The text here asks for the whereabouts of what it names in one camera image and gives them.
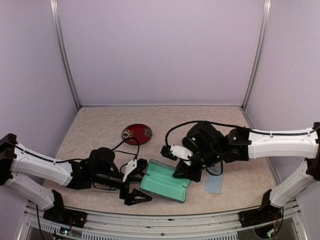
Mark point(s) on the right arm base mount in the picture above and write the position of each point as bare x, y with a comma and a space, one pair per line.
263, 214

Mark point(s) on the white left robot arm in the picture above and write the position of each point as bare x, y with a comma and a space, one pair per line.
18, 162

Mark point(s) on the blue-grey hard glasses case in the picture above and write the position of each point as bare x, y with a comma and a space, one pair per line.
159, 180

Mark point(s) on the left metal corner post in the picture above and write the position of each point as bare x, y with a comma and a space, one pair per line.
54, 5

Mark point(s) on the right metal corner post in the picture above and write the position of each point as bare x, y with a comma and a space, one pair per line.
258, 53

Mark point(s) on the red floral plate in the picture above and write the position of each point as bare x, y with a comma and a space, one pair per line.
137, 133

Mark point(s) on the black glasses case beige lining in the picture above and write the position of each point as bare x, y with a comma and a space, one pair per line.
187, 143

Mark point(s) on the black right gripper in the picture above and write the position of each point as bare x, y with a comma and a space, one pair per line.
181, 167

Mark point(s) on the blue cloth pouch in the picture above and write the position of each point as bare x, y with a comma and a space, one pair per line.
213, 183

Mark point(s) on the metal corner post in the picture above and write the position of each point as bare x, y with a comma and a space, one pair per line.
258, 53
54, 5

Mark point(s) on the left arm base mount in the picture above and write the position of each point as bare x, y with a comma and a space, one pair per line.
58, 213

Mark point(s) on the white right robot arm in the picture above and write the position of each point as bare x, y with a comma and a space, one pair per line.
204, 146

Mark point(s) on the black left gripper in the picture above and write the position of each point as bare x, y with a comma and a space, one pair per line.
124, 192

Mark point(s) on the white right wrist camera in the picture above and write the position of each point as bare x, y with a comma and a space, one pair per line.
174, 152

